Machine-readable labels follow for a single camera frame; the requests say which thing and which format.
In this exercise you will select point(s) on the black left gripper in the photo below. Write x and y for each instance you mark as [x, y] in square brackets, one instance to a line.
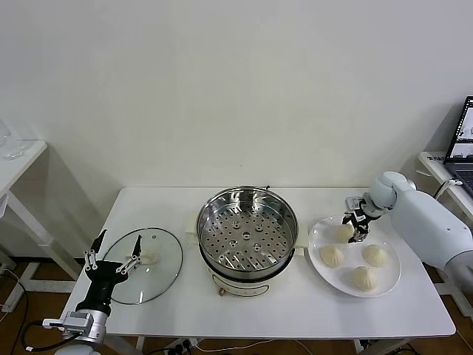
[103, 277]

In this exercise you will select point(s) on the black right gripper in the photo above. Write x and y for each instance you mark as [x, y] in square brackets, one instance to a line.
[361, 222]

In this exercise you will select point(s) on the white steamed baozi bun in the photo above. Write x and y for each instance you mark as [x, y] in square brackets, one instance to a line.
[375, 256]
[331, 256]
[343, 234]
[364, 279]

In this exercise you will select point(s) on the round glass pot lid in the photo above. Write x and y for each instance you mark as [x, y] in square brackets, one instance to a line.
[159, 273]

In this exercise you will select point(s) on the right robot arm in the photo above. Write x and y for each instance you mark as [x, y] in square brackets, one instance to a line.
[425, 222]

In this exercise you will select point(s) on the perforated steel steamer basket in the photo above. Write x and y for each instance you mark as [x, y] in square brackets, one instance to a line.
[284, 222]

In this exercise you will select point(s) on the round white plate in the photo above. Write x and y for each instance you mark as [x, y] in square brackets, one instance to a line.
[332, 282]

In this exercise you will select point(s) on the white side table with laptop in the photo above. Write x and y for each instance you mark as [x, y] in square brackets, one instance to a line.
[430, 164]

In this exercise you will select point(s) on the long white floor power strip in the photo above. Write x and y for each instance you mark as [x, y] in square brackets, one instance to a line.
[13, 296]

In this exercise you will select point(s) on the white power strip with plugs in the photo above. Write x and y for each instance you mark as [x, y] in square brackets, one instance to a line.
[181, 344]

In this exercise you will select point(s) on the open grey laptop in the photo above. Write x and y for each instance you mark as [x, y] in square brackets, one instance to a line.
[462, 170]

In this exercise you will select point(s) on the white electric cooker base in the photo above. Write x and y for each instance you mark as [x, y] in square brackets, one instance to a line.
[240, 289]

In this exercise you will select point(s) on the white side table with jar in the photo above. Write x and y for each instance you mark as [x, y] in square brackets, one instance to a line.
[22, 162]

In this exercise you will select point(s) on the clear glass jar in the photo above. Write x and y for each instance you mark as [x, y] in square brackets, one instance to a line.
[9, 151]

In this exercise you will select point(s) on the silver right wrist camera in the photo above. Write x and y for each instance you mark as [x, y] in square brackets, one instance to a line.
[354, 203]

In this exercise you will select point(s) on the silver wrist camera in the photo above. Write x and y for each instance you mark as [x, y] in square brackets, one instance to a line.
[77, 321]
[354, 203]

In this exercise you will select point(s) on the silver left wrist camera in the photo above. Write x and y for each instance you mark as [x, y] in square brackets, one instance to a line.
[77, 321]

